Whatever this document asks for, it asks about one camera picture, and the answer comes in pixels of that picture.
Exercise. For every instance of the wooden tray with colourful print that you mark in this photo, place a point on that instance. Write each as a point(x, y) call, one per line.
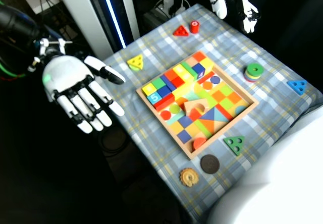
point(227, 103)

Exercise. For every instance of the light blue number cube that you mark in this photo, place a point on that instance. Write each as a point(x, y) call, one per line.
point(154, 98)

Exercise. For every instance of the stack of coloured rings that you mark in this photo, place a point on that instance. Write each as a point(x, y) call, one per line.
point(254, 71)

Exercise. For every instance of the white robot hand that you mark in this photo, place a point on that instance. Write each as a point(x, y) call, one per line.
point(65, 70)
point(248, 9)

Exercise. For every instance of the blue plaid tablecloth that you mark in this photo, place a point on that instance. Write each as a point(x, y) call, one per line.
point(227, 45)

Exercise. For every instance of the red cylinder block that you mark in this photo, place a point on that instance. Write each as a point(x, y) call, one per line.
point(193, 27)

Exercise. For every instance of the tan swirl cookie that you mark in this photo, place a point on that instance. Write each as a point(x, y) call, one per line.
point(188, 176)

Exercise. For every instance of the white blurred robot shell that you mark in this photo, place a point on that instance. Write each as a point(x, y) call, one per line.
point(277, 178)

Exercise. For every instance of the blue tape strip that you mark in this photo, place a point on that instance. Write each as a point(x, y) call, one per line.
point(297, 85)

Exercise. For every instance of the dark brown round cookie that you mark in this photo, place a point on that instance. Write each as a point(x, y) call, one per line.
point(210, 163)

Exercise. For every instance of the red triangle block with holes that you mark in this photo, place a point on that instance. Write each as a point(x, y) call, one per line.
point(180, 31)

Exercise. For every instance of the white column with blue light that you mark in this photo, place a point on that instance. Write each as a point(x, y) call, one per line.
point(75, 7)

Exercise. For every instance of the black box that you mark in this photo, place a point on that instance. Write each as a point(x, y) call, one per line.
point(154, 19)

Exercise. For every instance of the blue cube with purple face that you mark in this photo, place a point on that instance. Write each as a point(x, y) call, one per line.
point(198, 69)

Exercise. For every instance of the yellow triangle block with holes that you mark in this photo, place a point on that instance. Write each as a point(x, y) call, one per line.
point(136, 61)

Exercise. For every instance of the green triangle block with holes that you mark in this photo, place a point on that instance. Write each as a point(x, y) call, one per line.
point(234, 143)

